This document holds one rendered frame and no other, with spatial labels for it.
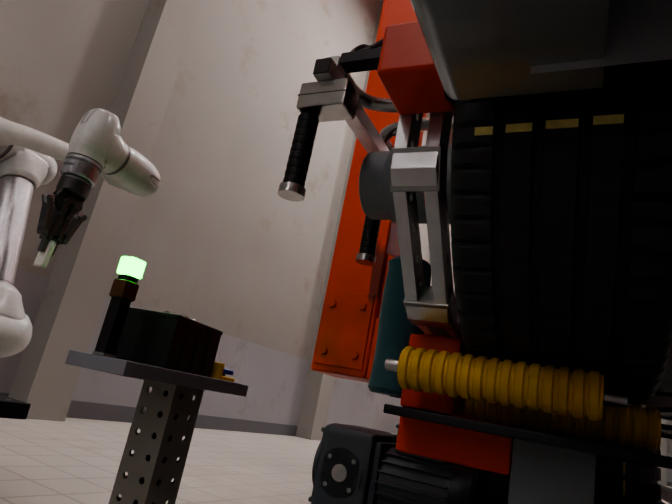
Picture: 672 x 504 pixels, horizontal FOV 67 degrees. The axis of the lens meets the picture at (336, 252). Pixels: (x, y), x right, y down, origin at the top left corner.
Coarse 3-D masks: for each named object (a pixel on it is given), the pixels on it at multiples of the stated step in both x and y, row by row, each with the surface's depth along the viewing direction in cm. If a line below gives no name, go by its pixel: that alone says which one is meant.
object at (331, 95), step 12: (312, 84) 85; (324, 84) 84; (336, 84) 83; (348, 84) 83; (300, 96) 86; (312, 96) 84; (324, 96) 83; (336, 96) 82; (348, 96) 83; (300, 108) 85; (312, 108) 84; (324, 108) 84; (336, 108) 83; (348, 108) 83; (324, 120) 87; (336, 120) 87
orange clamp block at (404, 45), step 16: (400, 32) 60; (416, 32) 59; (384, 48) 60; (400, 48) 59; (416, 48) 58; (384, 64) 59; (400, 64) 58; (416, 64) 57; (432, 64) 56; (384, 80) 60; (400, 80) 59; (416, 80) 59; (432, 80) 58; (400, 96) 62; (416, 96) 62; (432, 96) 61; (400, 112) 66; (416, 112) 65; (432, 112) 64
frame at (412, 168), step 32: (416, 128) 68; (448, 128) 66; (416, 160) 63; (416, 192) 66; (416, 224) 70; (448, 224) 69; (416, 256) 72; (448, 256) 69; (416, 288) 71; (448, 288) 71; (416, 320) 73; (448, 320) 71
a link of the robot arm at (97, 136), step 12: (96, 108) 135; (84, 120) 133; (96, 120) 132; (108, 120) 134; (84, 132) 130; (96, 132) 131; (108, 132) 134; (120, 132) 139; (72, 144) 130; (84, 144) 130; (96, 144) 131; (108, 144) 134; (120, 144) 137; (96, 156) 131; (108, 156) 134; (120, 156) 138; (108, 168) 137; (120, 168) 139
